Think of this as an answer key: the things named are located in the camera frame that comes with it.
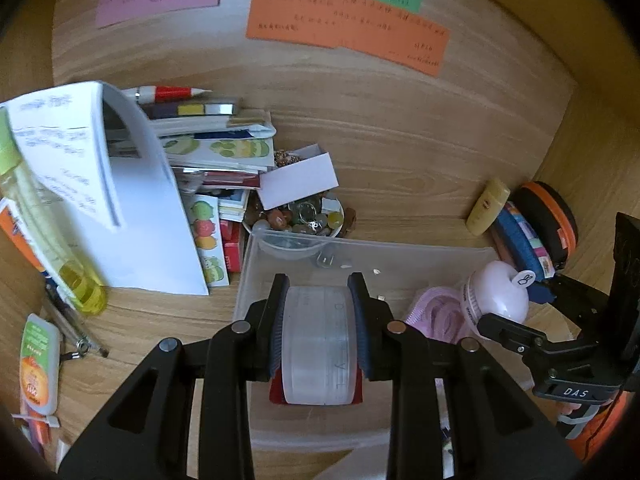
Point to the purple and yellow pen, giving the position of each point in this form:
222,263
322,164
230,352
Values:
190,109

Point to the white open booklet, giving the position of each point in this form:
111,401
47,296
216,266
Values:
145,220

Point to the white envelope with blue stripe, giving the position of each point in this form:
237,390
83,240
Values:
220,130

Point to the green melon sticker sheet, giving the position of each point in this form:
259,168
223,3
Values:
225,152

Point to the clear plastic storage box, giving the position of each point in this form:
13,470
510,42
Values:
400,270

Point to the translucent white tape roll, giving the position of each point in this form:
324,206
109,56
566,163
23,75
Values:
320,345

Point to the orange packet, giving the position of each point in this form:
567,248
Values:
15,235

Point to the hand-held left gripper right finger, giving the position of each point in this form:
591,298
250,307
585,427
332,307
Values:
361,332

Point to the blue pencil case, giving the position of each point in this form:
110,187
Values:
522,240

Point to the pink pouch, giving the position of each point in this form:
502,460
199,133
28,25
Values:
435,310

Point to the black and orange round case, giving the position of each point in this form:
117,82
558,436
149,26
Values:
555,215

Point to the white clip with orange pens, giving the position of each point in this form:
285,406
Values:
37,425

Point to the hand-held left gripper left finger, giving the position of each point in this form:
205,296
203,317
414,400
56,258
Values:
276,332

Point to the red and white marker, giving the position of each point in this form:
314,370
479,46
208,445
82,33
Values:
170,93

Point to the white card box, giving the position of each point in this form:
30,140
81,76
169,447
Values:
300,180

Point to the colourful fruit sticker sheet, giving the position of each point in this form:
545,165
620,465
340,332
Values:
205,240

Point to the white bowl of beads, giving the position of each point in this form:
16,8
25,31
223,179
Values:
290,225

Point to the orange paper note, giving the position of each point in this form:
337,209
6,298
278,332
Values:
340,20

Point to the yellow-green plastic bottle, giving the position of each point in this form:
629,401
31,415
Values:
75,280

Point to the green orange tube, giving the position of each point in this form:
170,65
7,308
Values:
39,365

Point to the pale yellow tube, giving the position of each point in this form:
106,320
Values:
487,207

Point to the wooden desktop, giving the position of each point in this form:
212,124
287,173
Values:
400,150

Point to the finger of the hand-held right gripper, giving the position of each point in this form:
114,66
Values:
505,330
570,287

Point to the red small packet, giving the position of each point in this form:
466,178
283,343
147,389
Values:
232,250

